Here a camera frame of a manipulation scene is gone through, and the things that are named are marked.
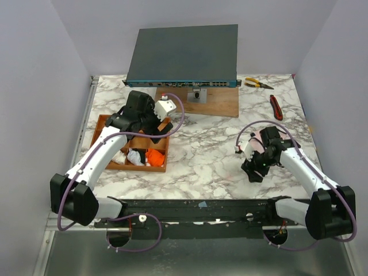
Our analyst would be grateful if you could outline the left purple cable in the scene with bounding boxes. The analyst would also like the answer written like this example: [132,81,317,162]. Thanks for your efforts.
[56,92,185,232]

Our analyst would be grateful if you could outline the wooden base board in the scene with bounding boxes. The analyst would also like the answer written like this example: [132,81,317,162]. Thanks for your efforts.
[155,87,239,118]

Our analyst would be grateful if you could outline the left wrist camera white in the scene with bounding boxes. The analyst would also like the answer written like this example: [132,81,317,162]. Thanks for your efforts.
[154,99,177,121]

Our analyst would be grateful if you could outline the orange rolled cloth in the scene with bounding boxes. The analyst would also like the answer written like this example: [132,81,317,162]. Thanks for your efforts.
[145,148,164,167]

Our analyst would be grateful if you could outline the yellow handled pliers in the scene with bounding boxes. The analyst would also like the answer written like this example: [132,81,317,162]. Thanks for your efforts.
[244,77,274,90]

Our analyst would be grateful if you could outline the black mounting rail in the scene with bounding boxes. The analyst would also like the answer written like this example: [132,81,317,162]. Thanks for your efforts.
[94,200,294,240]

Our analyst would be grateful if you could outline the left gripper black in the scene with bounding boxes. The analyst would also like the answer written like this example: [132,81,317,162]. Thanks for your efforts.
[138,99,173,143]

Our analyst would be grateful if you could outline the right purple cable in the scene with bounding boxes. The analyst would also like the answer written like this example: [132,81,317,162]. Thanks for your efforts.
[235,120,358,242]

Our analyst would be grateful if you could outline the grey metal stand bracket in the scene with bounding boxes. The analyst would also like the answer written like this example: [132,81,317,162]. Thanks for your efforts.
[187,88,207,104]

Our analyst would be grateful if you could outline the white pink-trimmed underwear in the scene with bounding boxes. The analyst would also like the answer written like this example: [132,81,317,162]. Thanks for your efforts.
[112,151,127,165]

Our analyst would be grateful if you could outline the network switch grey blue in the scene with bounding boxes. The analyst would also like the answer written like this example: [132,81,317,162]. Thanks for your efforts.
[123,24,241,88]

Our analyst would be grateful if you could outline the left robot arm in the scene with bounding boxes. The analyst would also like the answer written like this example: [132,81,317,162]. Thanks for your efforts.
[50,90,177,231]

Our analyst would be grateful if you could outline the white rolled cloth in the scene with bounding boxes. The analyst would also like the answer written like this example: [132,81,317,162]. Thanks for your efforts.
[126,148,145,166]

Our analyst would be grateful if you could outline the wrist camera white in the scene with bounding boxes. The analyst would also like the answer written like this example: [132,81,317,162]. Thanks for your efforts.
[235,141,255,161]
[154,99,177,121]

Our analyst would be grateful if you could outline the pink navy-trimmed underwear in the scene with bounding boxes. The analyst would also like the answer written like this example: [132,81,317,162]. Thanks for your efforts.
[248,128,290,154]

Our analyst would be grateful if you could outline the red black utility knife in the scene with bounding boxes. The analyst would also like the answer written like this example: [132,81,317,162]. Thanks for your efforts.
[270,94,283,121]

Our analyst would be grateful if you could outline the aluminium frame rail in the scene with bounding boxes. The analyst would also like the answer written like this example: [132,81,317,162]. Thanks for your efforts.
[47,75,99,231]

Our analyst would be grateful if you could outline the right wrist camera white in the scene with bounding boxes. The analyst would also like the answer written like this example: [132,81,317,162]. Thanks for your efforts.
[235,141,255,161]

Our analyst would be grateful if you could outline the brown compartment tray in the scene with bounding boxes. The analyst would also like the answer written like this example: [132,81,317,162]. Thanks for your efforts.
[90,114,171,173]

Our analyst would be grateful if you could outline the purple cable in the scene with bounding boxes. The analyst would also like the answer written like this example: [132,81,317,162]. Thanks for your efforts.
[56,92,185,232]
[235,120,358,242]

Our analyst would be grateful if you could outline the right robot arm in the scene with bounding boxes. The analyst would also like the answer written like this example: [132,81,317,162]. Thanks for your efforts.
[235,122,357,242]

